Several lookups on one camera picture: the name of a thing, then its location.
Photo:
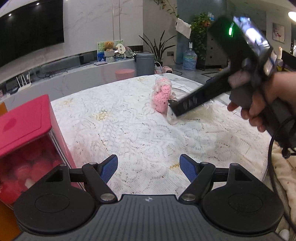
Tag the hanging vine plant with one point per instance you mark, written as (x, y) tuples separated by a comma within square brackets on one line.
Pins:
[(167, 8)]

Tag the red transparent plastic box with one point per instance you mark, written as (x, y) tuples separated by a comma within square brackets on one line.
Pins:
[(23, 120)]

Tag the white hanging paper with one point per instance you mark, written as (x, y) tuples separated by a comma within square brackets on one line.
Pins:
[(182, 27)]

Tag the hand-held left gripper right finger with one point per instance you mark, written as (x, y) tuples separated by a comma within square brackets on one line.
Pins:
[(188, 168)]

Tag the person's right hand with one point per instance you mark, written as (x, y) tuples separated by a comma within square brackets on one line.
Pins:
[(261, 97)]

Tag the bushy green potted plant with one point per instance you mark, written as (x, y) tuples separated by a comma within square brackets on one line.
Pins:
[(200, 32)]

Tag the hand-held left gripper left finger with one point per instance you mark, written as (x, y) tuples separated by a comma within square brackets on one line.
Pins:
[(109, 168)]

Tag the black wall television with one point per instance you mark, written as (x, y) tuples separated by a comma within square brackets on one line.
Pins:
[(30, 30)]

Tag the cream printed blanket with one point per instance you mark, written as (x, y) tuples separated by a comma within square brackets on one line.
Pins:
[(286, 180)]

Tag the white round fan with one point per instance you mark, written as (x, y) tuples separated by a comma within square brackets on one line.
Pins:
[(120, 49)]

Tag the white router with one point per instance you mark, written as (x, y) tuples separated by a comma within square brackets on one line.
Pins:
[(24, 84)]

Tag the brown teddy bear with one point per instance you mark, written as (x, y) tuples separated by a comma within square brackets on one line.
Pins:
[(109, 45)]

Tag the pink woven basket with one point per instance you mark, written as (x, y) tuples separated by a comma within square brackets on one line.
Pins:
[(158, 68)]

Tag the pile of red pom-poms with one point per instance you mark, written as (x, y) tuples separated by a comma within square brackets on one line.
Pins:
[(34, 166)]

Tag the white marble television console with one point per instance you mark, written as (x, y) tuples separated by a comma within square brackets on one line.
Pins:
[(69, 81)]

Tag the pink space heater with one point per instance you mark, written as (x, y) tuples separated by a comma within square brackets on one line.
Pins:
[(167, 70)]

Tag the grey trash can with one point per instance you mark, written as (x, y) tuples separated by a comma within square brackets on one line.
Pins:
[(144, 64)]

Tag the flower wall picture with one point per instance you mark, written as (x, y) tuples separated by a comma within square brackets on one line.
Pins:
[(278, 32)]

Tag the pink waste bin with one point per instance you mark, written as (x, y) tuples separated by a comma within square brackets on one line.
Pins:
[(124, 74)]

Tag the dark drawer cabinet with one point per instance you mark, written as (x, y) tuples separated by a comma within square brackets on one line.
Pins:
[(215, 58)]

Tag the blue water bottle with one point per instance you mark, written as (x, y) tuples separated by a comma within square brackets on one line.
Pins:
[(189, 58)]

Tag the long-leaf potted plant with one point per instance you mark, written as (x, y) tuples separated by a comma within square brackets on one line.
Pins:
[(158, 49)]

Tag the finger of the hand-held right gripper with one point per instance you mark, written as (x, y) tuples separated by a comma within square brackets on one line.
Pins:
[(201, 95)]

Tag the pink crochet doll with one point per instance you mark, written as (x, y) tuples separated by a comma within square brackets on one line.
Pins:
[(160, 97)]

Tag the person's right forearm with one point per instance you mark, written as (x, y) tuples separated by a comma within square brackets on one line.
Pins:
[(288, 87)]

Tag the clear plastic bag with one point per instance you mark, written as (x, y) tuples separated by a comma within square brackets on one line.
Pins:
[(171, 117)]

